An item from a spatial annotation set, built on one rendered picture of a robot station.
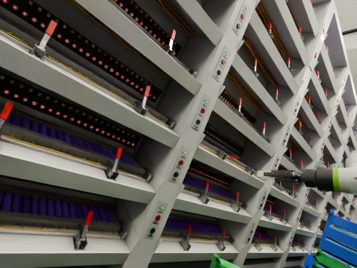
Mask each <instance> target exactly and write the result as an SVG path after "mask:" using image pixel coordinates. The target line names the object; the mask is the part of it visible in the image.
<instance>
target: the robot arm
mask: <svg viewBox="0 0 357 268"><path fill-rule="evenodd" d="M256 177H259V179H261V180H274V181H275V182H276V181H278V182H288V183H297V184H301V183H302V182H304V184H305V186H306V187H310V188H316V187H317V189H318V190H320V191H322V194H323V195H326V192H329V191H333V192H343V193H348V194H353V195H357V153H353V154H351V155H349V156H348V158H347V159H346V160H345V168H334V167H325V166H323V167H318V168H316V170H315V169H305V170H304V173H300V172H296V171H295V170H271V171H257V175H256Z"/></svg>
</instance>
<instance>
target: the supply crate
mask: <svg viewBox="0 0 357 268"><path fill-rule="evenodd" d="M327 222H329V223H331V224H333V225H335V226H337V227H340V228H342V229H345V230H347V231H349V232H352V233H354V234H356V235H357V224H356V223H353V222H351V221H348V220H346V219H343V218H341V217H338V216H336V215H334V210H330V212H329V216H328V219H327Z"/></svg>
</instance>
